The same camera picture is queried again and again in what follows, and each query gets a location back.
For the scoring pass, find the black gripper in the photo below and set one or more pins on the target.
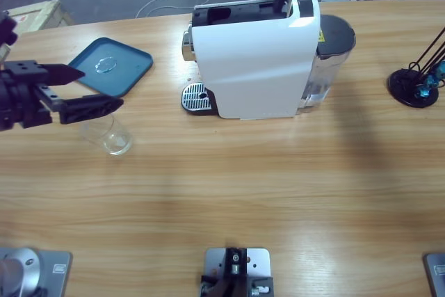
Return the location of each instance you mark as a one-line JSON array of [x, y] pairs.
[[21, 98]]

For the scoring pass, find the clear drinking glass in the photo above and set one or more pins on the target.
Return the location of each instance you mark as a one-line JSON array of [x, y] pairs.
[[111, 140]]

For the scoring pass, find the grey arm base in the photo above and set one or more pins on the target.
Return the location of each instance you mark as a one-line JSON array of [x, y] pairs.
[[436, 272], [34, 269]]

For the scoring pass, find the white capsule coffee machine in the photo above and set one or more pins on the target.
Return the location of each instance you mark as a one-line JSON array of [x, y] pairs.
[[250, 67]]

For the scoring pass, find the blue foil coffee capsule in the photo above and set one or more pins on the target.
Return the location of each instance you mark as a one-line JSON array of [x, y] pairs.
[[432, 81], [422, 92], [441, 70]]

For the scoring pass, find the blue square plastic tray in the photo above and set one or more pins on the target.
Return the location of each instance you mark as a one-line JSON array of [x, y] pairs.
[[128, 64]]

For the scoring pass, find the wooden crate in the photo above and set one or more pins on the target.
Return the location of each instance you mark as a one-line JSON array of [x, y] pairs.
[[38, 15]]

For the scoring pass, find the clear water tank black lid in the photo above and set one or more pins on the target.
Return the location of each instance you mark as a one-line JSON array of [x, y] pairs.
[[333, 64]]

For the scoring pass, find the black capsule holder stand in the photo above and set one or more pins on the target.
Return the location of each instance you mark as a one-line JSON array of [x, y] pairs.
[[406, 88]]

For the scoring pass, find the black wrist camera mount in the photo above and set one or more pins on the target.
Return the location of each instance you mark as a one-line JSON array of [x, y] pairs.
[[7, 31]]

